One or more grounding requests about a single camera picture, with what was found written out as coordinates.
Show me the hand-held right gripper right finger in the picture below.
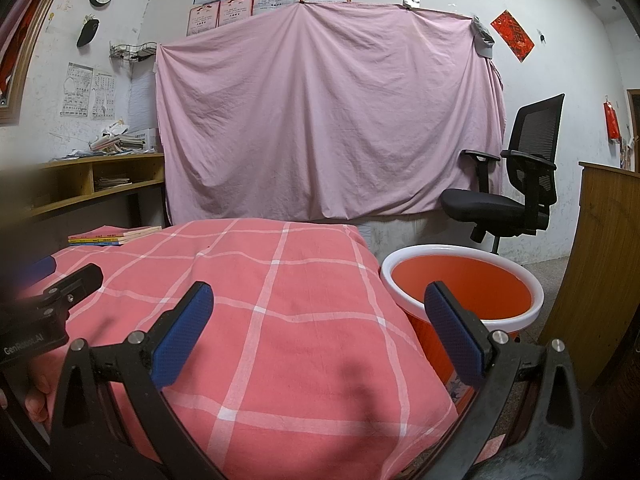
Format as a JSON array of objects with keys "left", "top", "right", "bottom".
[{"left": 424, "top": 281, "right": 585, "bottom": 480}]

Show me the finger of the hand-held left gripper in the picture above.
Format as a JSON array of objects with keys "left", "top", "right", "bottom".
[
  {"left": 12, "top": 255, "right": 57, "bottom": 288},
  {"left": 42, "top": 263, "right": 104, "bottom": 321}
]

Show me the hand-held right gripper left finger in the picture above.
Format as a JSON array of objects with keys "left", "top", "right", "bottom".
[{"left": 49, "top": 282, "right": 226, "bottom": 480}]

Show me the orange bucket with white rim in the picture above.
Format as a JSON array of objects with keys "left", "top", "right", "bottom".
[{"left": 380, "top": 244, "right": 545, "bottom": 406}]

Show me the person's left hand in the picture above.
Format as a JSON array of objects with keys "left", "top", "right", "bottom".
[{"left": 24, "top": 357, "right": 53, "bottom": 423}]

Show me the yellow book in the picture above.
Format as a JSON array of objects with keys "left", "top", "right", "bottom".
[{"left": 68, "top": 237, "right": 151, "bottom": 245}]

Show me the pink book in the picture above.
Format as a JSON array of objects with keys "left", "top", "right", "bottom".
[{"left": 68, "top": 226, "right": 162, "bottom": 241}]

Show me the pink checked blanket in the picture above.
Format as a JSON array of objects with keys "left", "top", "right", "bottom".
[{"left": 15, "top": 217, "right": 460, "bottom": 480}]

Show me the wooden shelf desk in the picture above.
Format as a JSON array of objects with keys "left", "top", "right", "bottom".
[{"left": 30, "top": 152, "right": 166, "bottom": 228}]

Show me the black office chair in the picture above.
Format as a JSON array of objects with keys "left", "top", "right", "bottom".
[{"left": 440, "top": 93, "right": 566, "bottom": 255}]

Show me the pile of loose papers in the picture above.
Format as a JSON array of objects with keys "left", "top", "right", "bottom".
[{"left": 50, "top": 120, "right": 161, "bottom": 156}]

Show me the white cardboard box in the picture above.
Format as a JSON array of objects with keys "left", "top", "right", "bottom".
[{"left": 125, "top": 130, "right": 160, "bottom": 150}]

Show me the wooden cabinet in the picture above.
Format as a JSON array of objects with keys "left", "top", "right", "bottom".
[{"left": 537, "top": 160, "right": 640, "bottom": 393}]

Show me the white plastic sheet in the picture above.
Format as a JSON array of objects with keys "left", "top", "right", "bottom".
[{"left": 129, "top": 67, "right": 158, "bottom": 133}]

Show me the black hanging pouch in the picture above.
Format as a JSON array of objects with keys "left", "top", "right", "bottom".
[{"left": 76, "top": 16, "right": 100, "bottom": 48}]

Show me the pink hanging bed sheet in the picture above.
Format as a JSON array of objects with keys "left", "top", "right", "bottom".
[{"left": 155, "top": 2, "right": 506, "bottom": 223}]

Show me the red hanging ornament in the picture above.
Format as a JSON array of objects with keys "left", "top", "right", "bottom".
[{"left": 602, "top": 95, "right": 622, "bottom": 142}]

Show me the grey tape wad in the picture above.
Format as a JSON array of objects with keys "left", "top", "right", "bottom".
[{"left": 471, "top": 16, "right": 497, "bottom": 58}]

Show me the large printed wall sheet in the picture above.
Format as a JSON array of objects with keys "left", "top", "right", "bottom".
[{"left": 61, "top": 62, "right": 94, "bottom": 118}]

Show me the small printed wall sheet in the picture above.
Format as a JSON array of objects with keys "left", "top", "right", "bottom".
[{"left": 91, "top": 71, "right": 115, "bottom": 120}]

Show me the wooden frame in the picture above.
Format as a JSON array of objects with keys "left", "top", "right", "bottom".
[{"left": 0, "top": 0, "right": 76, "bottom": 126}]

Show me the black wire wall rack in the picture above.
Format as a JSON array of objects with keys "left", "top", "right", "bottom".
[{"left": 109, "top": 41, "right": 158, "bottom": 63}]

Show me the red paper wall decoration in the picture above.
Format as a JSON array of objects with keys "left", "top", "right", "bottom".
[{"left": 490, "top": 9, "right": 535, "bottom": 63}]

